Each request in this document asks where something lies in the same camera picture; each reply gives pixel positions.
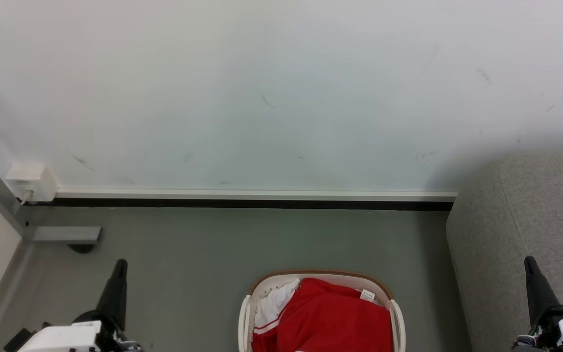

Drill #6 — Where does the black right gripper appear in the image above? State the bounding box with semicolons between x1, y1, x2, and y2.
524;256;563;349

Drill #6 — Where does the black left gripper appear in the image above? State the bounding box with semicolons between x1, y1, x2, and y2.
73;259;131;351

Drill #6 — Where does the red garment white trim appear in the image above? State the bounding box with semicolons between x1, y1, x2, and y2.
252;278;393;352

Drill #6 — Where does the white laundry basket brown rim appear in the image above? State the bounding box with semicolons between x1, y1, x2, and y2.
238;269;406;352

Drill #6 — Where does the grey fabric sofa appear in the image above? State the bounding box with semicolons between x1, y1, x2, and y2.
446;154;563;352

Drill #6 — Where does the white baseboard strip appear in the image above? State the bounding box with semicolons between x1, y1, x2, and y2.
55;188;458;202

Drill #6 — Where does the grey metal foot bracket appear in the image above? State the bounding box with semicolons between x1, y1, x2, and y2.
32;226;102;245

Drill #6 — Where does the white wall socket box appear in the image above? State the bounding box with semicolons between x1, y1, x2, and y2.
6;163;59;203

